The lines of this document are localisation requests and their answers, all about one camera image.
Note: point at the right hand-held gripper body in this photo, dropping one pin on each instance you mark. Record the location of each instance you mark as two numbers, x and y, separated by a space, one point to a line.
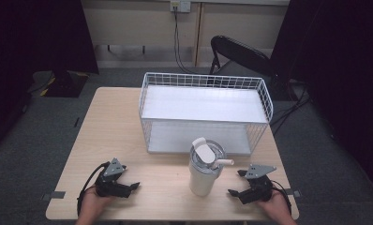
257 189

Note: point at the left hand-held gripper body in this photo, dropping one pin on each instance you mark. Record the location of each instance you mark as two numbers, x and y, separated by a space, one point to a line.
110 184

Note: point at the white tumbler cup with straw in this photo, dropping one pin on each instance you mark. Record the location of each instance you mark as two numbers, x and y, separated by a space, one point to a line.
203 175

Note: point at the person's right hand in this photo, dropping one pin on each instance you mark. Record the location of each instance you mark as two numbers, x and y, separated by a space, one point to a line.
275 206

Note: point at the person's left hand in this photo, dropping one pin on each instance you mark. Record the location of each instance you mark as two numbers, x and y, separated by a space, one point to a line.
92 203

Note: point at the grey tape strip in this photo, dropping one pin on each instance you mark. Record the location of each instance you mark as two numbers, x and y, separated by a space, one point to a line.
54 195
295 193

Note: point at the dark stand base yellow stripes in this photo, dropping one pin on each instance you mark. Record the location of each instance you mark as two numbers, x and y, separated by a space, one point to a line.
62 83

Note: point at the black folding chair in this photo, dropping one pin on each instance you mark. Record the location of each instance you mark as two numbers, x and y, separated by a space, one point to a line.
241 54

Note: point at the black curtain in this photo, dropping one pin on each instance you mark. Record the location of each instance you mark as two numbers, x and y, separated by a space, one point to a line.
340 62
34 37

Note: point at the white wall socket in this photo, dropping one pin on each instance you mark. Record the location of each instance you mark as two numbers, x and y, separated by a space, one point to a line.
180 5

